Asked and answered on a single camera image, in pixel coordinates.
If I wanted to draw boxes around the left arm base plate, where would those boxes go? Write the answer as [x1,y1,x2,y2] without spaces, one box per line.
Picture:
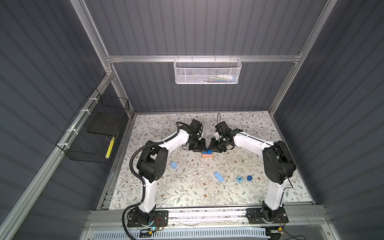
[126,209,169,228]

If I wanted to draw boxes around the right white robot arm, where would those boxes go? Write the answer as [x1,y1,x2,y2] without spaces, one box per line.
[208,122,297,213]

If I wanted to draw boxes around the light blue cube block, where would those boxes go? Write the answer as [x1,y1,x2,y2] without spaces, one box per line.
[171,162,178,170]

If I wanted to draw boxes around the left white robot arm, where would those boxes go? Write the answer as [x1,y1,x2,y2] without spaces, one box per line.
[130,119,207,215]

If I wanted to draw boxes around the markers in white basket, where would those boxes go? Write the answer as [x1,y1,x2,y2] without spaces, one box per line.
[199,75,239,84]

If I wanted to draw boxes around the white wire basket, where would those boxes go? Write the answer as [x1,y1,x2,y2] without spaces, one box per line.
[173,58,242,85]

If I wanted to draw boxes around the light blue rectangular block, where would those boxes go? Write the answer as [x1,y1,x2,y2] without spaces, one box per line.
[214,172,225,183]

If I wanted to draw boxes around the left black corrugated cable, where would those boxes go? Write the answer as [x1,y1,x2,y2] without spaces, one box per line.
[121,121,190,240]

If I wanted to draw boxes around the black pad in basket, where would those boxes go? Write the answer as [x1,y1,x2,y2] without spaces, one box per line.
[87,112,124,136]

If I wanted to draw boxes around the black wire basket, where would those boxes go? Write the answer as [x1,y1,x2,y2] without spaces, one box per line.
[56,90,130,164]

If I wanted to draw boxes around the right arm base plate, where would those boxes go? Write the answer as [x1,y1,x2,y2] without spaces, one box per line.
[246,207,289,225]

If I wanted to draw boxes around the teal letter cube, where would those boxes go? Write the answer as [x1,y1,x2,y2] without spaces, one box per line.
[236,176,244,183]

